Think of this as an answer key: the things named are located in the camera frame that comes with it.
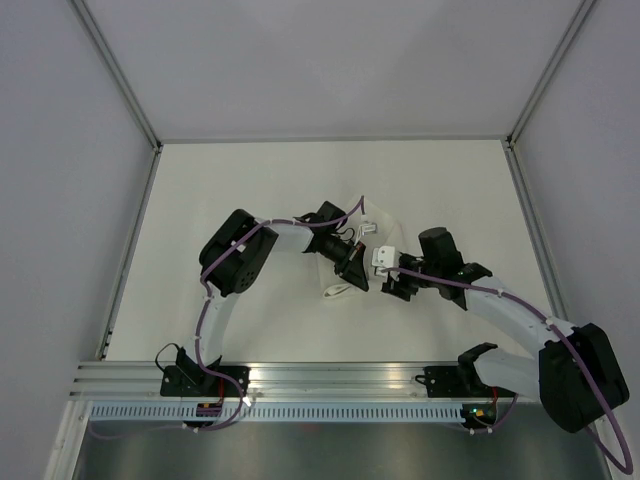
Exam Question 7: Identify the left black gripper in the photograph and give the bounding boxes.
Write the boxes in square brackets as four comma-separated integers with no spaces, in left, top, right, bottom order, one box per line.
[320,233,368,292]

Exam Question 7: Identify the white cloth napkin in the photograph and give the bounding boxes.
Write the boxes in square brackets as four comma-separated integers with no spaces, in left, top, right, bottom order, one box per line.
[317,199,406,300]

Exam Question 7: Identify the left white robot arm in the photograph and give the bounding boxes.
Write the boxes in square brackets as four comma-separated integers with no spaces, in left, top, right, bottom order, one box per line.
[160,199,369,399]

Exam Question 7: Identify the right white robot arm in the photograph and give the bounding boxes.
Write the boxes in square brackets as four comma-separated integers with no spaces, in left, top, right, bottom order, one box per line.
[371,227,630,433]

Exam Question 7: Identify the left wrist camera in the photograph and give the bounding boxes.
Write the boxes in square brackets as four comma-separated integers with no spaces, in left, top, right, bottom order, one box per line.
[356,215,378,237]

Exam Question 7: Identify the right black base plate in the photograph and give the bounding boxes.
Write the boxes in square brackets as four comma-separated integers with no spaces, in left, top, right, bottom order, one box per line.
[414,365,514,399]

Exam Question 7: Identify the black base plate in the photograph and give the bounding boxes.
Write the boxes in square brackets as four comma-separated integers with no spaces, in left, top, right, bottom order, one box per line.
[160,365,250,398]
[414,365,514,399]

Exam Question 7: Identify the right aluminium frame post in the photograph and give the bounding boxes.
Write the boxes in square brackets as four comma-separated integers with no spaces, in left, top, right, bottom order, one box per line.
[505,0,601,149]

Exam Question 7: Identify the aluminium frame post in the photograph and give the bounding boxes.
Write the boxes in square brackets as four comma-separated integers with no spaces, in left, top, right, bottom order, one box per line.
[69,0,162,151]
[505,0,601,149]

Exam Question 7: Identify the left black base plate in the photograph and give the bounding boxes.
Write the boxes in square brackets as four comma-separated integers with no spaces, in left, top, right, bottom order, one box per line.
[160,365,250,398]

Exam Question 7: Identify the aluminium front rail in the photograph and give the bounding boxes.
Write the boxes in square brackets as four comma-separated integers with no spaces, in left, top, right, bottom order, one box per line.
[69,361,489,403]

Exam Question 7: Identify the white slotted cable duct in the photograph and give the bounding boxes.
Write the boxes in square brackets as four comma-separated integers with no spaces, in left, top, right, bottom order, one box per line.
[90,401,463,423]

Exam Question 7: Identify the left aluminium frame post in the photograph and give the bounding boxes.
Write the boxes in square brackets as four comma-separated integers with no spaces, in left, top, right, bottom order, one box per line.
[69,0,162,151]

